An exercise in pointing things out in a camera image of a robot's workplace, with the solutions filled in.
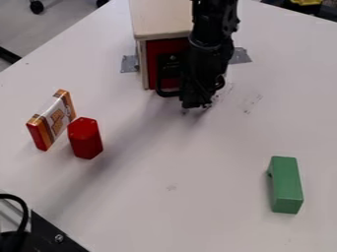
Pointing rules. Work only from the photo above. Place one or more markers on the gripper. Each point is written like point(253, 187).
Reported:
point(204, 70)

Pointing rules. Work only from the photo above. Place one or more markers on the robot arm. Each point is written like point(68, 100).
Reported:
point(212, 19)

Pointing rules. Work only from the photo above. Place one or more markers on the wooden cabinet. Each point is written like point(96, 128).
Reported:
point(160, 16)

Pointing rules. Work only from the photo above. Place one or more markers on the red hexagonal block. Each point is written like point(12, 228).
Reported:
point(85, 138)

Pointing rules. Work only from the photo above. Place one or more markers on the green block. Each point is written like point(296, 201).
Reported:
point(285, 183)

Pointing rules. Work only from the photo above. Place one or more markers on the orange and red box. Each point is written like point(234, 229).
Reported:
point(49, 121)

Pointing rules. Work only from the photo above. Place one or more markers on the black chair wheel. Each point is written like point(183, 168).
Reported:
point(36, 6)

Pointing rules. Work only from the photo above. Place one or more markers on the metal bracket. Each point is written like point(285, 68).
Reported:
point(240, 55)
point(130, 63)

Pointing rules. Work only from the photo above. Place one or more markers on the black metal frame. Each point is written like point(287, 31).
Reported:
point(39, 238)

